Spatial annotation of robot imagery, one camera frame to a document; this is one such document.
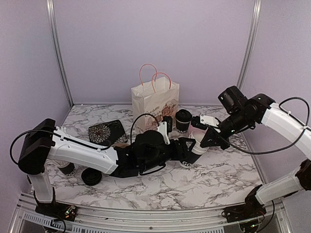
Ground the aluminium frame post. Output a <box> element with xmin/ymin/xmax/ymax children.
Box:
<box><xmin>236</xmin><ymin>0</ymin><xmax>262</xmax><ymax>91</ymax></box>
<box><xmin>46</xmin><ymin>0</ymin><xmax>74</xmax><ymax>108</ymax></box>

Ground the stack of paper cups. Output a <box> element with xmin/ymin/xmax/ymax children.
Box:
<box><xmin>179</xmin><ymin>131</ymin><xmax>209</xmax><ymax>168</ymax></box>

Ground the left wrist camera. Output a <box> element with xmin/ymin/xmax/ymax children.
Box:
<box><xmin>157</xmin><ymin>116</ymin><xmax>173</xmax><ymax>145</ymax></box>

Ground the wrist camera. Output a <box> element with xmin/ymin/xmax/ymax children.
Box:
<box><xmin>157</xmin><ymin>116</ymin><xmax>173</xmax><ymax>145</ymax></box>
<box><xmin>190</xmin><ymin>115</ymin><xmax>220</xmax><ymax>130</ymax></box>

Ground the pink round plate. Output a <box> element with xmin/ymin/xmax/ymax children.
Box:
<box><xmin>188</xmin><ymin>124</ymin><xmax>207</xmax><ymax>134</ymax></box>

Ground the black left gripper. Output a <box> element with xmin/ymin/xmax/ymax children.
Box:
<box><xmin>141</xmin><ymin>136</ymin><xmax>196</xmax><ymax>172</ymax></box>

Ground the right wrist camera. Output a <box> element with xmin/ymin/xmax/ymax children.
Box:
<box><xmin>190</xmin><ymin>115</ymin><xmax>220</xmax><ymax>130</ymax></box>

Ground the left aluminium frame post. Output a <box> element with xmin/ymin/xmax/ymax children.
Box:
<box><xmin>46</xmin><ymin>0</ymin><xmax>74</xmax><ymax>108</ymax></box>

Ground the black cup holding straws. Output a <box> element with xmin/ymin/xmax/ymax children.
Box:
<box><xmin>58</xmin><ymin>162</ymin><xmax>76</xmax><ymax>177</ymax></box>

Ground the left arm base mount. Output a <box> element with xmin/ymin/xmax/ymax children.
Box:
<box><xmin>34</xmin><ymin>187</ymin><xmax>77</xmax><ymax>222</ymax></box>

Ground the front aluminium rail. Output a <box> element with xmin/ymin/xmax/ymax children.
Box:
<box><xmin>8</xmin><ymin>193</ymin><xmax>292</xmax><ymax>233</ymax></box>

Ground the stack of black lids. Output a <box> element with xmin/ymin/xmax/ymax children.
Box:
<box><xmin>81</xmin><ymin>168</ymin><xmax>102</xmax><ymax>186</ymax></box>

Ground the black cup lid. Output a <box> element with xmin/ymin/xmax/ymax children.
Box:
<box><xmin>175</xmin><ymin>109</ymin><xmax>192</xmax><ymax>123</ymax></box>

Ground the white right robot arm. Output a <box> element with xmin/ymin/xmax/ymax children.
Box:
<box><xmin>200</xmin><ymin>86</ymin><xmax>311</xmax><ymax>217</ymax></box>

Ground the white printed paper bag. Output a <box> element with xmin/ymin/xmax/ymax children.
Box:
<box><xmin>131</xmin><ymin>69</ymin><xmax>180</xmax><ymax>133</ymax></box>

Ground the right aluminium frame post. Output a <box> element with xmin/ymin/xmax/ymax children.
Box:
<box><xmin>236</xmin><ymin>0</ymin><xmax>262</xmax><ymax>91</ymax></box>

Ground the brown cardboard cup carrier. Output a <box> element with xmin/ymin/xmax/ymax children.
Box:
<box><xmin>112</xmin><ymin>143</ymin><xmax>129</xmax><ymax>148</ymax></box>

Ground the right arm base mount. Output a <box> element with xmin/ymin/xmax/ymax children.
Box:
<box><xmin>222</xmin><ymin>184</ymin><xmax>267</xmax><ymax>223</ymax></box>

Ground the black floral square plate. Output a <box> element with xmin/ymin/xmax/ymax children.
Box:
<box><xmin>88</xmin><ymin>120</ymin><xmax>128</xmax><ymax>146</ymax></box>

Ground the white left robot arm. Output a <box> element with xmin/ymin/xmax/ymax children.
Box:
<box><xmin>16</xmin><ymin>118</ymin><xmax>196</xmax><ymax>216</ymax></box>

